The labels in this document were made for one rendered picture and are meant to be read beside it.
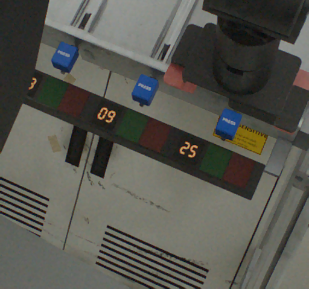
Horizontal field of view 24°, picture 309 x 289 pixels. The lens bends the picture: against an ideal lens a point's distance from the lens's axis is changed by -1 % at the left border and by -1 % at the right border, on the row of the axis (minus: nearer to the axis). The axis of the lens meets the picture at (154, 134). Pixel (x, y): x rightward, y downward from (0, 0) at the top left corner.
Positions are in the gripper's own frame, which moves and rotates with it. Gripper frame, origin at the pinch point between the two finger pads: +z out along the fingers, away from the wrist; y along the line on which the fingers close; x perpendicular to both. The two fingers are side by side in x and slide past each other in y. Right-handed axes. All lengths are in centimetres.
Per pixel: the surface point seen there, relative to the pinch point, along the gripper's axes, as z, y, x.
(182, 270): 68, 2, 10
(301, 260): 116, -23, -11
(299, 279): 110, -23, -5
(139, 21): 8.9, 16.1, -8.7
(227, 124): 8.0, 0.5, 0.0
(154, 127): 10.1, 8.7, 3.1
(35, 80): 10.0, 24.8, 3.5
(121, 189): 59, 18, 2
